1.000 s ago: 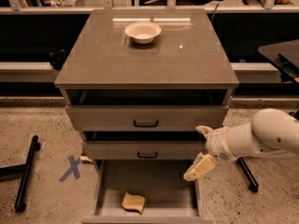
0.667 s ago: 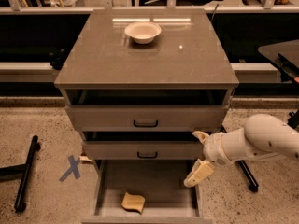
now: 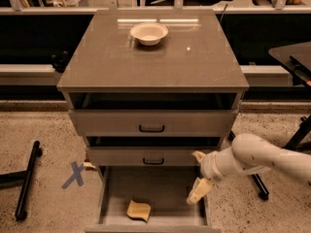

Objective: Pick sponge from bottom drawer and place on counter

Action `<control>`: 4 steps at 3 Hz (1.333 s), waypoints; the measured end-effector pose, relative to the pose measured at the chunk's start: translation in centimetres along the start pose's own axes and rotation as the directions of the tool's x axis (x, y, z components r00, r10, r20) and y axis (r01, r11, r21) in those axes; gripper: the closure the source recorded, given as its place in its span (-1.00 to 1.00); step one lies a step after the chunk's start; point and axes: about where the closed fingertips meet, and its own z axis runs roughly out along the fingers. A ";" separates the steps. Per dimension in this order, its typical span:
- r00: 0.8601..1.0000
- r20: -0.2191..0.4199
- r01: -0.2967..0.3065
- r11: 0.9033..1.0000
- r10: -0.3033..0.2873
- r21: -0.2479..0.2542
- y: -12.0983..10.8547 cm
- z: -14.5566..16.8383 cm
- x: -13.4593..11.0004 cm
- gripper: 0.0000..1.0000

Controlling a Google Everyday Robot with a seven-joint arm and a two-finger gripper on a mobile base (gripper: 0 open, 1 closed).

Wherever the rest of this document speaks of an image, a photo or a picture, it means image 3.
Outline grey bottom drawer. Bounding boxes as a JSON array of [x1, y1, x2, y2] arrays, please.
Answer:
[[85, 166, 222, 233]]

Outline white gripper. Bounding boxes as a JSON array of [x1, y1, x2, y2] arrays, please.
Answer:
[[187, 148, 233, 205]]

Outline grey top drawer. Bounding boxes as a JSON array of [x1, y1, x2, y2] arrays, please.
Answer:
[[67, 92, 240, 138]]

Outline black stand leg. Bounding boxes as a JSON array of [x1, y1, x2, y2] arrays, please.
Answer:
[[0, 141, 42, 221], [227, 114, 311, 201]]

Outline dark round side table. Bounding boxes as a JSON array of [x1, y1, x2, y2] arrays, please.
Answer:
[[268, 42, 311, 88]]

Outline black drawer handle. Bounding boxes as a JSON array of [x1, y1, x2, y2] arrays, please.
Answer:
[[143, 158, 164, 165], [139, 124, 165, 133]]

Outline black clamp knob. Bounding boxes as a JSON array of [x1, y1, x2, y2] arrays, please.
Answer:
[[51, 51, 69, 73]]

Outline black stand leg right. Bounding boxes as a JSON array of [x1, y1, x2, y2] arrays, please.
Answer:
[[227, 114, 311, 201]]

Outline grey drawer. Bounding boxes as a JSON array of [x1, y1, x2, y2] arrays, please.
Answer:
[[85, 166, 222, 233], [67, 92, 240, 138], [86, 137, 223, 166]]

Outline grey drawer cabinet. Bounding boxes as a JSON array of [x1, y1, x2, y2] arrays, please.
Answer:
[[56, 9, 250, 179]]

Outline white bowl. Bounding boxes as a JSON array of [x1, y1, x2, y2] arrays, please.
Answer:
[[130, 22, 168, 47]]

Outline black top drawer handle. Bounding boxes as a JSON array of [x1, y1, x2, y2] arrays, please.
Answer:
[[139, 124, 165, 133]]

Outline black stand leg left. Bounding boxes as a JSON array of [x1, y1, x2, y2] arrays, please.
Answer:
[[0, 141, 42, 221]]

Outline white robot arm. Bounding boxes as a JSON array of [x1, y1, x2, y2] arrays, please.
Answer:
[[187, 133, 311, 205]]

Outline grey middle drawer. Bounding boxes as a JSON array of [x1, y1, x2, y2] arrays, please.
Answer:
[[86, 137, 223, 166]]

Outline yellow sponge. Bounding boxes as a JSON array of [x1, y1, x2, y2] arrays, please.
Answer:
[[126, 200, 152, 222]]

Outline blue tape cross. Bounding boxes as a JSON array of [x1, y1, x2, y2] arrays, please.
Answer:
[[61, 161, 85, 189]]

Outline black middle drawer handle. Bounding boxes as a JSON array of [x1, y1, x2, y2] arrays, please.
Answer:
[[143, 158, 164, 165]]

